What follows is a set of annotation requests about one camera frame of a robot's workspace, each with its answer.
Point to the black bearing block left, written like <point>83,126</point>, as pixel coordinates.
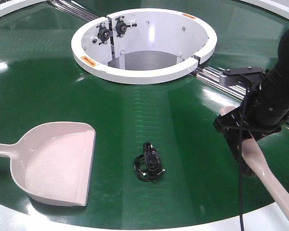
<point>103,34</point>

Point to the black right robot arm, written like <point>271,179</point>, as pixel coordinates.
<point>265,107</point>

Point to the black bearing block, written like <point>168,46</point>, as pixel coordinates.
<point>103,34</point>
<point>121,27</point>

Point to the white outer conveyor rim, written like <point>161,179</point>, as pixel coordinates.
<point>270,5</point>

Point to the black bearing block right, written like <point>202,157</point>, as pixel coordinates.
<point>121,27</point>

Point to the pink plastic dustpan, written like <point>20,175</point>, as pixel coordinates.
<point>52,162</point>

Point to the steel conveyor seam rollers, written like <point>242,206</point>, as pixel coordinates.
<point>151,46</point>

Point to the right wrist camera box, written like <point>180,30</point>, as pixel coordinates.
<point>249,77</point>

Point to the pink plastic hand broom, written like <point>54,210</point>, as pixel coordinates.
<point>251,155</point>

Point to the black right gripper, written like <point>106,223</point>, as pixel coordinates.
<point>230,121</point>

